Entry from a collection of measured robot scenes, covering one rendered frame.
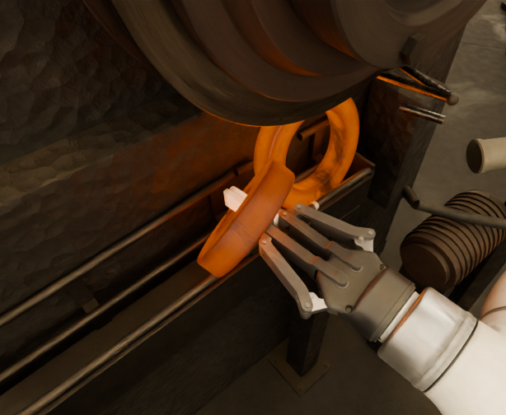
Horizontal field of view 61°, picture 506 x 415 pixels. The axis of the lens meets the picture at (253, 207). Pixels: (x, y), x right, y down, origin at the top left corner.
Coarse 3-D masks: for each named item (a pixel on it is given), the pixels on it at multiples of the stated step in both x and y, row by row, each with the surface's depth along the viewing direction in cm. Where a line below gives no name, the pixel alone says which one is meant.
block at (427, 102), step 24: (384, 96) 67; (408, 96) 64; (384, 120) 70; (408, 120) 66; (360, 144) 77; (384, 144) 72; (408, 144) 69; (384, 168) 75; (408, 168) 74; (384, 192) 78
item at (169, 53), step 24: (120, 0) 26; (144, 0) 27; (168, 0) 28; (120, 24) 27; (144, 24) 28; (168, 24) 29; (144, 48) 29; (168, 48) 30; (192, 48) 31; (168, 72) 31; (192, 72) 33; (216, 72) 34; (192, 96) 34; (216, 96) 36; (240, 96) 37; (264, 96) 40; (336, 96) 47; (240, 120) 39; (264, 120) 42; (288, 120) 44
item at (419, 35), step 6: (414, 36) 33; (420, 36) 33; (426, 36) 33; (408, 42) 33; (414, 42) 33; (420, 42) 33; (426, 42) 34; (408, 48) 33; (414, 48) 33; (420, 48) 34; (402, 54) 34; (408, 54) 33; (414, 54) 34; (420, 54) 35; (402, 60) 35; (408, 60) 34; (414, 60) 34
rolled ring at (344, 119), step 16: (336, 112) 60; (352, 112) 62; (272, 128) 55; (288, 128) 55; (336, 128) 64; (352, 128) 64; (256, 144) 57; (272, 144) 55; (288, 144) 56; (336, 144) 65; (352, 144) 65; (256, 160) 57; (336, 160) 66; (352, 160) 67; (320, 176) 66; (336, 176) 66; (304, 192) 63; (320, 192) 65; (288, 208) 62
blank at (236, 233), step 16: (272, 160) 50; (256, 176) 54; (272, 176) 46; (288, 176) 48; (256, 192) 44; (272, 192) 45; (288, 192) 46; (240, 208) 46; (256, 208) 44; (272, 208) 45; (224, 224) 54; (240, 224) 44; (256, 224) 44; (208, 240) 53; (224, 240) 44; (240, 240) 44; (256, 240) 44; (208, 256) 46; (224, 256) 45; (240, 256) 45; (224, 272) 47
